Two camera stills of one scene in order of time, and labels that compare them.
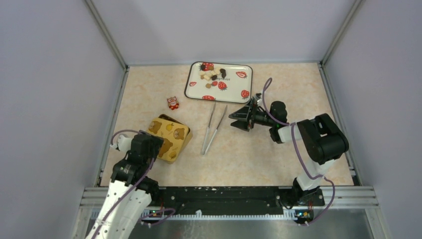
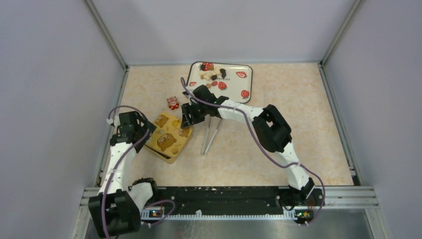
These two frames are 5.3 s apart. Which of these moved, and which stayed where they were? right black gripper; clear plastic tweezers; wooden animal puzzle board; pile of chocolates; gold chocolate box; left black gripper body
Moved: left black gripper body; right black gripper
Stayed: clear plastic tweezers; gold chocolate box; wooden animal puzzle board; pile of chocolates
